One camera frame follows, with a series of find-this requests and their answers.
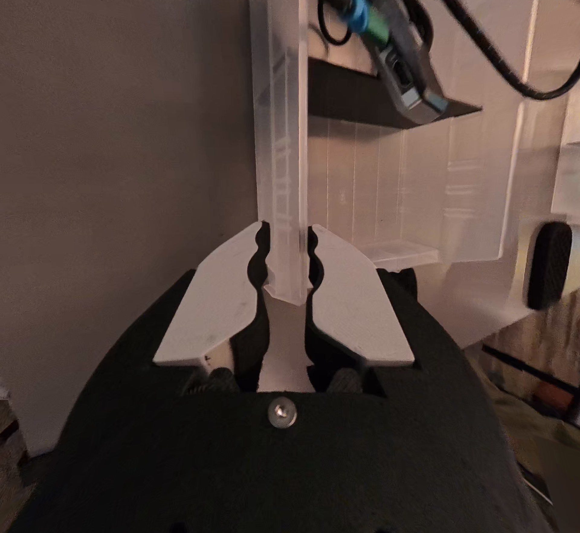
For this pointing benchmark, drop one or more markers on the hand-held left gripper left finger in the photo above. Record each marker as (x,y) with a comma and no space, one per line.
(213,306)

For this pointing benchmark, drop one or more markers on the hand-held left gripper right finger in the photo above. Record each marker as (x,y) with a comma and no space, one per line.
(358,311)

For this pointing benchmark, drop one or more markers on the clear plastic bin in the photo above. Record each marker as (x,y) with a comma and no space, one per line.
(475,179)

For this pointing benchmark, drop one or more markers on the silver hdmi switch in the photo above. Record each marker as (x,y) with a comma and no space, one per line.
(408,84)

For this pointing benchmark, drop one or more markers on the black ribbed wrist rest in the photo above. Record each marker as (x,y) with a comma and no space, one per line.
(550,265)

